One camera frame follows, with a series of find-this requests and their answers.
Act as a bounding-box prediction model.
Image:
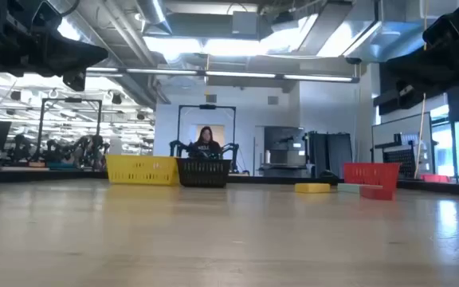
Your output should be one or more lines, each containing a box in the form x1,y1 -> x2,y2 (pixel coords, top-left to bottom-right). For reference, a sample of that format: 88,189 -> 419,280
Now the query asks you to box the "black aluminium table frame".
0,168 -> 459,197

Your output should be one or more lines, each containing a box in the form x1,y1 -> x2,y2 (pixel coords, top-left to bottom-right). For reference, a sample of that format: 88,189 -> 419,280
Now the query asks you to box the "red rectangular block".
359,186 -> 394,201

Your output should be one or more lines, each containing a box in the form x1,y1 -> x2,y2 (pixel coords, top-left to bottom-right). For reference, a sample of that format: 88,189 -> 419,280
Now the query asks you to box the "black curtain panel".
307,131 -> 353,179

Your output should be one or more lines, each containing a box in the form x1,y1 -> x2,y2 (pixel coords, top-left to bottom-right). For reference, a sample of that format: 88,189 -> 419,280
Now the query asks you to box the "grey machine cabinet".
263,126 -> 307,178

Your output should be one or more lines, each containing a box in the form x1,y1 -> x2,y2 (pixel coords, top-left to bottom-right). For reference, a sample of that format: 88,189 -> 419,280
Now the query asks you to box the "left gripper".
0,0 -> 109,92

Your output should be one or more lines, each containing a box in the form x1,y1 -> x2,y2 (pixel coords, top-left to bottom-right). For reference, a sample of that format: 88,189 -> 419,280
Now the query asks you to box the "red plastic basket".
343,162 -> 401,191

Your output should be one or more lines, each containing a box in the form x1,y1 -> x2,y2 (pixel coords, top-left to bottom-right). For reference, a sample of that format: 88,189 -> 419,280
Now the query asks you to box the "black background gantry frame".
37,96 -> 103,164
177,104 -> 237,173

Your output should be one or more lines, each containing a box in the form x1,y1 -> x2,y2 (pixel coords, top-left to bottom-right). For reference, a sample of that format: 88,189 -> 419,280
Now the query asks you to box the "black plastic basket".
175,157 -> 233,189

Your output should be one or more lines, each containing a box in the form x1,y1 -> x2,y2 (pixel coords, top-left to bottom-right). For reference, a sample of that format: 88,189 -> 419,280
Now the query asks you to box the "black framed whiteboard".
371,112 -> 434,179

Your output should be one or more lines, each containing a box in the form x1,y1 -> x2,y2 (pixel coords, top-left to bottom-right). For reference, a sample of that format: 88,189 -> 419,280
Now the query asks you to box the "yellow hanging cord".
414,0 -> 429,179

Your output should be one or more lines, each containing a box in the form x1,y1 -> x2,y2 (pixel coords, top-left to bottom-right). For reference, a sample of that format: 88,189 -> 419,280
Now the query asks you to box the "yellow plastic basket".
105,154 -> 180,187

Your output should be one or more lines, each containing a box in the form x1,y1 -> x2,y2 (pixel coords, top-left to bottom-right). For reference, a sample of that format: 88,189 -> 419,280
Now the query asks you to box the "yellow rectangular block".
294,183 -> 332,195

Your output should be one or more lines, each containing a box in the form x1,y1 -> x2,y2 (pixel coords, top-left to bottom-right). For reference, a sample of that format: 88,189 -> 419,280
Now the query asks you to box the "black perforated rack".
375,133 -> 418,179

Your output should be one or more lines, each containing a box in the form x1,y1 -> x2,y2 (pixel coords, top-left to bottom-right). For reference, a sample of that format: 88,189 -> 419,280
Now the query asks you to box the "green rectangular block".
336,183 -> 384,195

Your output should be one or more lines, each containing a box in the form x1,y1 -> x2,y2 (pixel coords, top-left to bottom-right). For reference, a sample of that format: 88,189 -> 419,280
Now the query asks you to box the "long ceiling light strip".
85,66 -> 360,84

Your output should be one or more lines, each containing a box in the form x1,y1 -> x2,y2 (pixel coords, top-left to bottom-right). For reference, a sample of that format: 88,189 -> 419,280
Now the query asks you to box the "red storage bin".
419,173 -> 452,184

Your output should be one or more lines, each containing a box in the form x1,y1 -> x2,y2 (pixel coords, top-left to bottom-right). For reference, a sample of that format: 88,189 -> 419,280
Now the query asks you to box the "person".
191,125 -> 223,159

